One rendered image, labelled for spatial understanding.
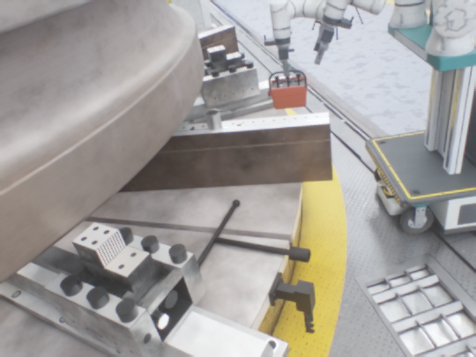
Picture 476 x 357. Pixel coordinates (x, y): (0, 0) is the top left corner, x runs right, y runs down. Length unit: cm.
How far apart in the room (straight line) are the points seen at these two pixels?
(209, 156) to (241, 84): 98
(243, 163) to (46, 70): 120
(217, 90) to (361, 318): 195
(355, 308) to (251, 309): 59
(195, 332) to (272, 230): 75
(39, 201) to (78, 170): 17
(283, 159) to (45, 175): 132
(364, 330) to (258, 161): 105
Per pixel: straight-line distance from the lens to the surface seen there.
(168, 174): 254
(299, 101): 217
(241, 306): 181
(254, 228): 214
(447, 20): 174
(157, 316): 153
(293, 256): 192
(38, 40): 163
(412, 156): 261
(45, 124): 160
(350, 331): 208
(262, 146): 230
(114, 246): 153
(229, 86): 319
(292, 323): 211
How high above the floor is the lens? 171
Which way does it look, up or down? 34 degrees down
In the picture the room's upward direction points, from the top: 11 degrees counter-clockwise
